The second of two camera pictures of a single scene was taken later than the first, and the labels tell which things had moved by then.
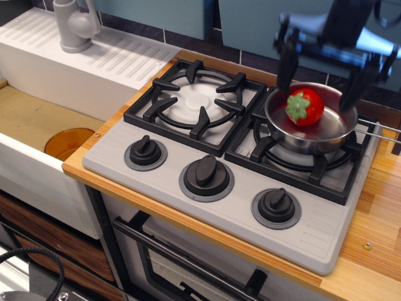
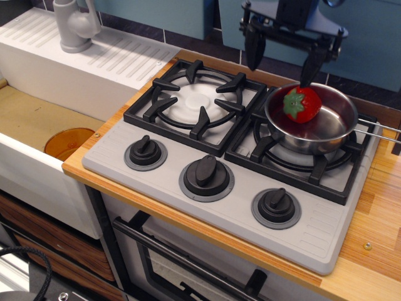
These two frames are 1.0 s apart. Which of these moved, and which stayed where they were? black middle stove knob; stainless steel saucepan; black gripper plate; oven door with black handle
Moved: black gripper plate
Stayed: oven door with black handle; stainless steel saucepan; black middle stove knob
